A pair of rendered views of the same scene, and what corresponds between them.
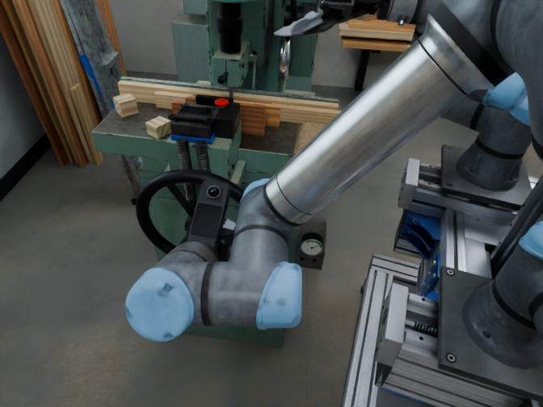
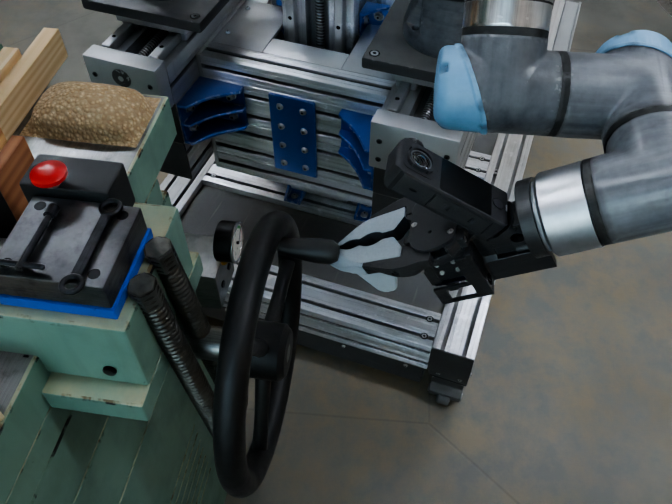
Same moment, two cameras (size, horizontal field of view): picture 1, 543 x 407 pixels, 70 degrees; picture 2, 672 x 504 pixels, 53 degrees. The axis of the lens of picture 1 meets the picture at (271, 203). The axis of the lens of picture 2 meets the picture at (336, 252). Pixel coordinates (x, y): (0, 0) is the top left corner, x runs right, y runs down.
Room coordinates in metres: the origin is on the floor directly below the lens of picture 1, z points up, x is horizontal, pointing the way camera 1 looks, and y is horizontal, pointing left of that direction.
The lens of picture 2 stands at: (0.52, 0.51, 1.41)
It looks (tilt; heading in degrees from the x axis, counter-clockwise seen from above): 50 degrees down; 273
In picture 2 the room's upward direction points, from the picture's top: straight up
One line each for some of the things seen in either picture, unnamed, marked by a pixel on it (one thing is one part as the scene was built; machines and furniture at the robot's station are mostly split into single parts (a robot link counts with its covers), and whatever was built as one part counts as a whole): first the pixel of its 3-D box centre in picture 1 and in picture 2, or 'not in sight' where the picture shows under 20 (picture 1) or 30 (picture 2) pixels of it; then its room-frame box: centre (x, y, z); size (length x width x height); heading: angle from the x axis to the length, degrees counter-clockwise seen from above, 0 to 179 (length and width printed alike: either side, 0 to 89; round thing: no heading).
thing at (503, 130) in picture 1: (511, 116); not in sight; (0.87, -0.57, 0.98); 0.13 x 0.12 x 0.14; 46
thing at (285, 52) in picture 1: (285, 56); not in sight; (1.07, -0.01, 1.02); 0.12 x 0.03 x 0.12; 175
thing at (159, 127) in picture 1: (158, 127); not in sight; (0.83, 0.29, 0.92); 0.05 x 0.04 x 0.03; 146
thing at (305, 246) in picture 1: (311, 245); (226, 245); (0.71, -0.12, 0.65); 0.06 x 0.04 x 0.08; 85
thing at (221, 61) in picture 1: (233, 65); not in sight; (0.97, 0.12, 1.03); 0.14 x 0.07 x 0.09; 175
